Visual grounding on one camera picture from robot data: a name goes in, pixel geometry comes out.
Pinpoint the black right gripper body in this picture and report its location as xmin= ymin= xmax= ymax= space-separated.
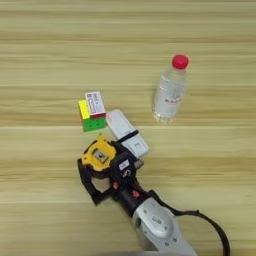
xmin=109 ymin=172 xmax=152 ymax=218

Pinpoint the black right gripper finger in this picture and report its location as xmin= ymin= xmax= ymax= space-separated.
xmin=133 ymin=158 xmax=145 ymax=170
xmin=76 ymin=157 xmax=114 ymax=206

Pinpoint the yellow black tape measure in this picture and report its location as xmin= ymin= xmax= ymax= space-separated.
xmin=81 ymin=129 xmax=140 ymax=173

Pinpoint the white rectangular device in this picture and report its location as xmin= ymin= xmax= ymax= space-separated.
xmin=105 ymin=108 xmax=151 ymax=161

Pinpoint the clear bottle with red cap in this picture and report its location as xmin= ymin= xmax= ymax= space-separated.
xmin=151 ymin=53 xmax=190 ymax=123

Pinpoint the multicolour puzzle cube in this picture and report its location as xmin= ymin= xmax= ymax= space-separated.
xmin=77 ymin=98 xmax=108 ymax=133

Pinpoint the small white pink box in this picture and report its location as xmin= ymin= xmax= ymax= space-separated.
xmin=83 ymin=90 xmax=107 ymax=119

